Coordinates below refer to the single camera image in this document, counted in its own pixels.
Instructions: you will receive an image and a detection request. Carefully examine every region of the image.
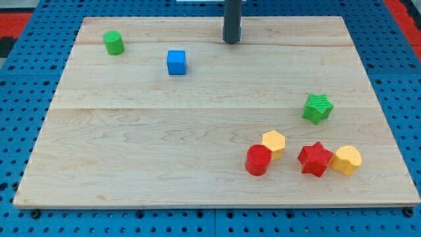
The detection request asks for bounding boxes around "light wooden board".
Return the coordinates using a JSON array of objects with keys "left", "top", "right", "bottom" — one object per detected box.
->
[{"left": 13, "top": 16, "right": 420, "bottom": 209}]

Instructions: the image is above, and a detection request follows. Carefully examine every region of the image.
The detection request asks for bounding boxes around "red cylinder block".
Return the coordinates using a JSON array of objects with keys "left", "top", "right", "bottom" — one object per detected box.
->
[{"left": 245, "top": 144, "right": 272, "bottom": 176}]

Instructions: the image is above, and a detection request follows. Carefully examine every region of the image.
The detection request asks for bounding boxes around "blue cube block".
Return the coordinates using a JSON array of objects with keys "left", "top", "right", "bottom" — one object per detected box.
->
[{"left": 166, "top": 50, "right": 187, "bottom": 75}]

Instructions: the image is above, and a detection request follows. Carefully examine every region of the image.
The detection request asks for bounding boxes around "yellow hexagon block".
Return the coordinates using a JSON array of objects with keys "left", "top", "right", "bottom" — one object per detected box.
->
[{"left": 262, "top": 130, "right": 285, "bottom": 161}]

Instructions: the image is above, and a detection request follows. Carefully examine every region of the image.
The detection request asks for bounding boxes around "blue block behind tool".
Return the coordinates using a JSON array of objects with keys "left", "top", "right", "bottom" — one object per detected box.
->
[{"left": 222, "top": 26, "right": 242, "bottom": 42}]

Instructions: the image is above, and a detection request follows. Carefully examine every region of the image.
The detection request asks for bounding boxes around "green star block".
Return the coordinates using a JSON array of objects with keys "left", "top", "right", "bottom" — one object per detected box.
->
[{"left": 302, "top": 93, "right": 334, "bottom": 125}]

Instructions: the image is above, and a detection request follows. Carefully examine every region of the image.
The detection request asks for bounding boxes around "red star block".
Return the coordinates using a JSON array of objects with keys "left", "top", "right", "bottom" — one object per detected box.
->
[{"left": 298, "top": 142, "right": 334, "bottom": 178}]

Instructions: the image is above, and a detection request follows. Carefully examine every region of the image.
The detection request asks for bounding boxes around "green cylinder block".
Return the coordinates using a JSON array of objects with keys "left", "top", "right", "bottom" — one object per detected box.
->
[{"left": 103, "top": 30, "right": 125, "bottom": 55}]

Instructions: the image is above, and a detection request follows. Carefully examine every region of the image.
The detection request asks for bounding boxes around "yellow heart block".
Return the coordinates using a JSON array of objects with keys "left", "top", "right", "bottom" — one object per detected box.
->
[{"left": 330, "top": 145, "right": 362, "bottom": 176}]

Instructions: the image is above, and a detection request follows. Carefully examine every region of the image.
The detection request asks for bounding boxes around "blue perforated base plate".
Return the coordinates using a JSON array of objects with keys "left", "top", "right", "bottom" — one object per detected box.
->
[{"left": 1, "top": 0, "right": 420, "bottom": 236}]

